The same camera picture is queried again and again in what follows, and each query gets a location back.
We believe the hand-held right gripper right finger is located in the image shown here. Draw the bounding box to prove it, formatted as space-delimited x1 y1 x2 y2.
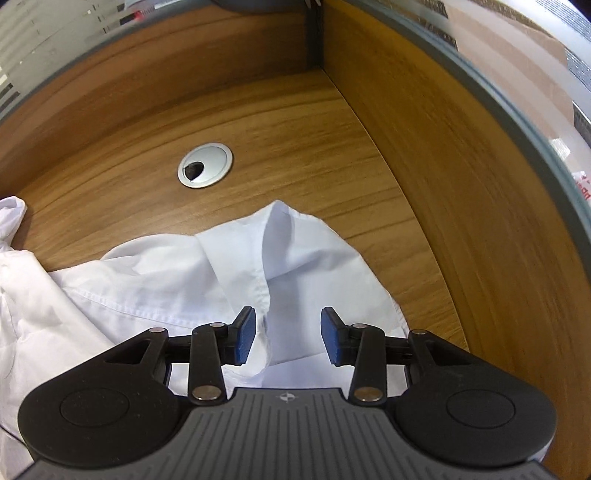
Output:
321 307 504 407

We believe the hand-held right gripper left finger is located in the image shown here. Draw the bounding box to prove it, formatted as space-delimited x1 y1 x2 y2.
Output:
60 306 256 407

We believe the white shirt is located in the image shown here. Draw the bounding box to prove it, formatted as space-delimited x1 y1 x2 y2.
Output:
0 196 410 467

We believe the silver desk grommet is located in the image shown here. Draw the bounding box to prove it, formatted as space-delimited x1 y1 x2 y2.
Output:
177 143 234 188

